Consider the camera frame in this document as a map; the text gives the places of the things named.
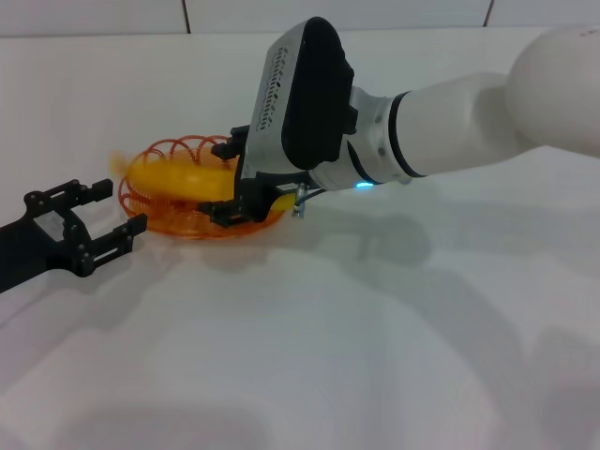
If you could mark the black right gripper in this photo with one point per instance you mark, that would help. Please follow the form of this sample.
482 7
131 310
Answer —
255 197

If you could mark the silver black wrist camera box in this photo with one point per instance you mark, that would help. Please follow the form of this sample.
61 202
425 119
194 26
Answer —
304 94

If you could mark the yellow banana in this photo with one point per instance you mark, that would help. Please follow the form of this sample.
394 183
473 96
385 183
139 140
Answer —
178 180

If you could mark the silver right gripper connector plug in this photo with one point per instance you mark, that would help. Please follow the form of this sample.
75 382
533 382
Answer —
299 204

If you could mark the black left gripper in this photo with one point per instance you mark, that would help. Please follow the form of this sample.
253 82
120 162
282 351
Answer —
28 248

